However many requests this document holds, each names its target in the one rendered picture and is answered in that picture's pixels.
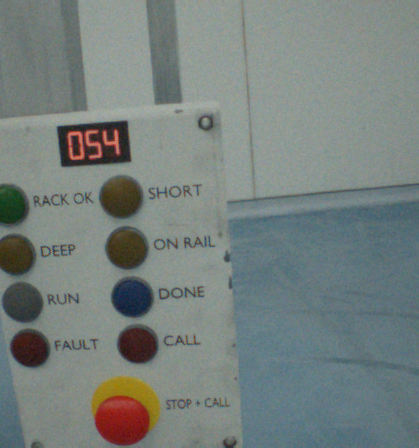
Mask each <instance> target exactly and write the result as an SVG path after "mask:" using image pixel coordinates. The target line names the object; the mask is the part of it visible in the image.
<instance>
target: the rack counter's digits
mask: <svg viewBox="0 0 419 448"><path fill-rule="evenodd" d="M66 139H67V146H68V161H77V160H92V159H106V158H120V157H122V155H121V146H120V136H119V127H111V128H98V129H95V130H84V131H70V132H66Z"/></svg>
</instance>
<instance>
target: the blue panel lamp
mask: <svg viewBox="0 0 419 448"><path fill-rule="evenodd" d="M113 302H114V304H115V306H116V308H117V309H118V310H119V311H120V312H121V313H123V314H125V315H128V316H137V315H141V314H143V313H144V312H146V311H147V310H148V308H149V307H150V305H151V295H150V292H149V290H148V288H146V287H145V285H144V284H142V283H141V282H138V281H134V280H130V281H129V280H125V281H123V282H121V283H119V284H118V285H117V286H116V288H115V290H114V292H113Z"/></svg>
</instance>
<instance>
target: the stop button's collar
mask: <svg viewBox="0 0 419 448"><path fill-rule="evenodd" d="M113 396H128V397H131V398H134V399H136V400H138V401H139V402H140V403H142V404H143V406H145V407H146V408H147V410H148V412H149V415H150V427H149V431H148V433H149V432H150V431H151V430H152V429H153V428H154V427H155V426H156V423H157V422H158V419H159V415H160V401H159V398H158V396H157V394H156V392H155V391H154V390H153V389H152V388H151V387H150V386H149V385H148V384H146V383H145V382H143V381H141V380H140V379H137V378H134V377H130V376H118V377H114V378H108V379H106V380H104V382H103V383H101V384H100V385H99V386H98V388H97V389H96V390H95V391H94V393H93V396H92V399H91V403H92V404H91V410H92V414H93V417H94V419H95V414H96V409H97V408H98V406H99V405H100V404H101V403H102V402H103V401H104V400H105V399H107V398H109V397H113ZM207 399H210V400H211V398H206V399H205V406H206V407H208V408H210V407H214V405H215V404H217V405H218V407H225V405H221V397H220V406H219V404H218V402H217V399H216V397H215V398H214V402H213V406H212V405H211V406H207V405H206V400H207ZM187 400H189V401H190V403H187ZM215 400H216V402H217V403H215ZM180 401H184V402H185V406H184V407H183V408H182V407H180V405H179V402H180ZM186 404H187V409H188V405H189V404H191V400H190V399H186V401H185V400H184V399H180V400H179V401H178V406H179V408H180V409H184V408H185V407H186Z"/></svg>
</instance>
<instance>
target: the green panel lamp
mask: <svg viewBox="0 0 419 448"><path fill-rule="evenodd" d="M25 208H26V207H25V201H24V199H23V197H22V194H21V193H20V192H19V191H17V190H16V189H14V188H12V187H8V186H3V187H0V222H1V223H3V224H14V223H17V222H18V221H20V219H21V218H22V216H23V215H24V212H25Z"/></svg>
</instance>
